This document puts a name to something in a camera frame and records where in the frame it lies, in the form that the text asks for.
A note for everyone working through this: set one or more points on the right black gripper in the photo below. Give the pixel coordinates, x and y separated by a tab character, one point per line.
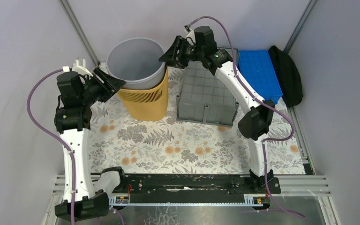
171	58

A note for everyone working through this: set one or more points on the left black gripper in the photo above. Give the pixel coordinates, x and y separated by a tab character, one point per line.
101	80

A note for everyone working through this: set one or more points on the grey plastic waste bin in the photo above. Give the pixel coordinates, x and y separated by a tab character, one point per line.
136	62

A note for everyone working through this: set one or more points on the large grey plastic crate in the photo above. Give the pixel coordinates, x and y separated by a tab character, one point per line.
205	99

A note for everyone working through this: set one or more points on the blue plastic divided crate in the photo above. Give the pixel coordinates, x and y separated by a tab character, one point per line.
257	69

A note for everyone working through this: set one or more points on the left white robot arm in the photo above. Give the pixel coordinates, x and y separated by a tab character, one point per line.
82	199

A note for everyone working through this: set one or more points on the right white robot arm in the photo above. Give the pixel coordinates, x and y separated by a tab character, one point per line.
258	114

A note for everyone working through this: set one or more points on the yellow slatted waste bin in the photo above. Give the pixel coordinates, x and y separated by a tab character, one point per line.
147	105

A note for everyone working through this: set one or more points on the floral patterned table mat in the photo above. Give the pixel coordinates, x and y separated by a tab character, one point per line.
164	146

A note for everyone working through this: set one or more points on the black cloth bundle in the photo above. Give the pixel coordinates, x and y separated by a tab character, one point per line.
288	76

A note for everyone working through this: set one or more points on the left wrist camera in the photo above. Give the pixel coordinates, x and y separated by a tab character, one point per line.
78	66

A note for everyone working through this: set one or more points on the aluminium frame base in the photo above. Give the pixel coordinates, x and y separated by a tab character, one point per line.
291	185

